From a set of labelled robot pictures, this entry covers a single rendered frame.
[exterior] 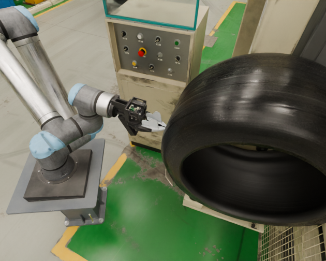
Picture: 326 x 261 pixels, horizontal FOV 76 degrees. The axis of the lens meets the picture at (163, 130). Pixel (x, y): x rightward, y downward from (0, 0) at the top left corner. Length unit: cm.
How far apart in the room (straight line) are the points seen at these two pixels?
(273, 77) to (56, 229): 186
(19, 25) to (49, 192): 86
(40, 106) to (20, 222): 143
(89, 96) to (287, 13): 68
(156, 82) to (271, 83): 104
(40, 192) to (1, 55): 74
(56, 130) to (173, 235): 129
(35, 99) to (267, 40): 86
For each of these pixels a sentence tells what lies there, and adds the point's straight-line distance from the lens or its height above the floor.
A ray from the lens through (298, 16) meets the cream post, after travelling 81.
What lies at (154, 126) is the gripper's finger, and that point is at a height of 123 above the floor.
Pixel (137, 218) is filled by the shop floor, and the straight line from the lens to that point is 188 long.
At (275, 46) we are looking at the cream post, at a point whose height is 143.
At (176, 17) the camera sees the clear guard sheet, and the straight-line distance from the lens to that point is 127.
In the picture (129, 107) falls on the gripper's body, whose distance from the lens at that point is 73.
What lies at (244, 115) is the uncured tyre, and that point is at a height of 145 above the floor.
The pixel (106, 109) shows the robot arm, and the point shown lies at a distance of 76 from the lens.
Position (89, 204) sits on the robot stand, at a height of 60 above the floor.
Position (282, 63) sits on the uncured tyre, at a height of 149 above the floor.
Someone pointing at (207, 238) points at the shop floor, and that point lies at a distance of 186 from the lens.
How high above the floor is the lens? 178
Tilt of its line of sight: 50 degrees down
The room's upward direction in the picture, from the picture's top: straight up
